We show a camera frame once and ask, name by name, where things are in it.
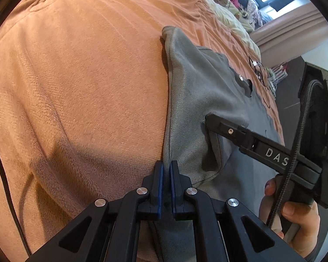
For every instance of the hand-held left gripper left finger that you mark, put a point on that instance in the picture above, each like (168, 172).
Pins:
(160, 188)

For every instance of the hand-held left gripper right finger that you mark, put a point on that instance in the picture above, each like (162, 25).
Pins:
(172, 188)

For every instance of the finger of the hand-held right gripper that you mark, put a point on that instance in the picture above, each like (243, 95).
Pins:
(224, 128)

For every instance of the gray t-shirt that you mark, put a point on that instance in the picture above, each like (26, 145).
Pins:
(196, 92)

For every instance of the person's right hand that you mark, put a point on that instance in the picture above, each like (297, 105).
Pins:
(303, 223)

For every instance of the white drawer unit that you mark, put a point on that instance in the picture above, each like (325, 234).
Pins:
(277, 77)

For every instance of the beige curtain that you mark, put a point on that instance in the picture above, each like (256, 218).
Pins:
(292, 30)

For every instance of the cream printed bedding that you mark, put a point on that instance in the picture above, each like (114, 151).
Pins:
(229, 19)

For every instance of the floral cloth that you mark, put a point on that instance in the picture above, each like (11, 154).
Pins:
(251, 13)

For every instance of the orange blanket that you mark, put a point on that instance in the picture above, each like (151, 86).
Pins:
(84, 73)

